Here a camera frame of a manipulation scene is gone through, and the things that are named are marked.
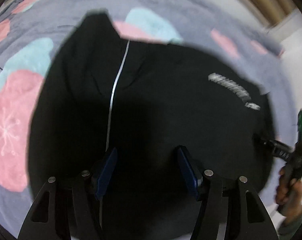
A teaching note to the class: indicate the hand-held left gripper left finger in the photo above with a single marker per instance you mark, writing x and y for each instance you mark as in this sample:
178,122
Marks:
107,172

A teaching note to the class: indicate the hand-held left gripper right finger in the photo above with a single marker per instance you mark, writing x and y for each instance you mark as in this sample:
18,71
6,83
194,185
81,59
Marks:
188,175

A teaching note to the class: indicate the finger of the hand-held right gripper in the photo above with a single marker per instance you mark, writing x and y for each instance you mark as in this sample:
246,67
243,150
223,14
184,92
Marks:
273,147

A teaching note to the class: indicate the black jacket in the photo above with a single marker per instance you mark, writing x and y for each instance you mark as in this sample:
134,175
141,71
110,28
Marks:
151,130

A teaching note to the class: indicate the person's right forearm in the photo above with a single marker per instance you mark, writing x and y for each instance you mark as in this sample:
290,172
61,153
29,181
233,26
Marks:
291,223

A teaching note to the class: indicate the person's right hand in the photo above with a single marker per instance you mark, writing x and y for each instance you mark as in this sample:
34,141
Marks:
289,195

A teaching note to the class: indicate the grey blanket with pink flowers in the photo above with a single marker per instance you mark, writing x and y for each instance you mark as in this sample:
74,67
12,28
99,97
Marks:
21,85

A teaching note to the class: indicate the beige curtain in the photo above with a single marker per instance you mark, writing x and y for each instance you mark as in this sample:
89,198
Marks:
268,2

